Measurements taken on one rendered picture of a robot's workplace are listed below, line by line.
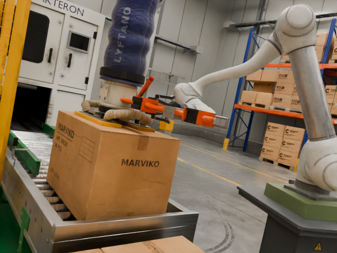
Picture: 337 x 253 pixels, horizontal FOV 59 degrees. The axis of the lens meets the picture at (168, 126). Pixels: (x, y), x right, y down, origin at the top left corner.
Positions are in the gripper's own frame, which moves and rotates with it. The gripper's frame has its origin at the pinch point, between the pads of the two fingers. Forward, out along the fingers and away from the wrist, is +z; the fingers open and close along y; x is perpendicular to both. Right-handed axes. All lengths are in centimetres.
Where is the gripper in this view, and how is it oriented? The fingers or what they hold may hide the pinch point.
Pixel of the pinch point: (146, 105)
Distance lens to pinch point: 129.3
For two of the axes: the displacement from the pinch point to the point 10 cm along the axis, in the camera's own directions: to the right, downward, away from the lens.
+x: -6.0, -1.8, 7.8
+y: -2.0, 9.8, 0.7
